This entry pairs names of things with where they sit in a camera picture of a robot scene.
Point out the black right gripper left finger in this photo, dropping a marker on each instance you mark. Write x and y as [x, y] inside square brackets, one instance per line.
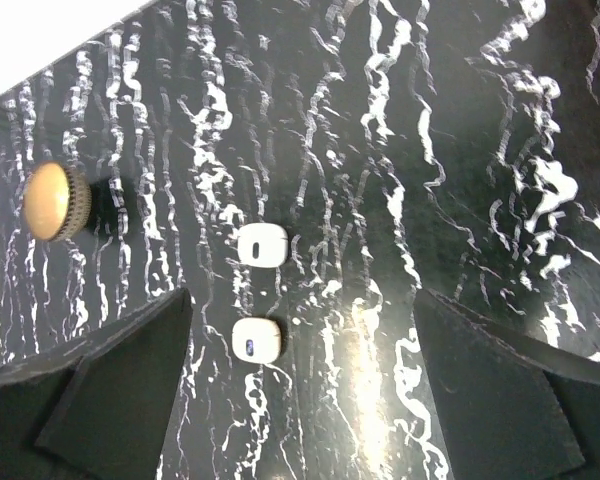
[97, 406]

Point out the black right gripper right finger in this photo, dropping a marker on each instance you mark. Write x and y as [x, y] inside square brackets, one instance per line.
[509, 406]

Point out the cream earbud charging case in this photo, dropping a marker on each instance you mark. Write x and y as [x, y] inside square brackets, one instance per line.
[256, 340]

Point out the white earbud charging case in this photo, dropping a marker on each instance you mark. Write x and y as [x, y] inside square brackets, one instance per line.
[262, 245]

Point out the gold patterned ceramic bowl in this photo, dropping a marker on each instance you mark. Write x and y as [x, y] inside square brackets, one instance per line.
[57, 202]

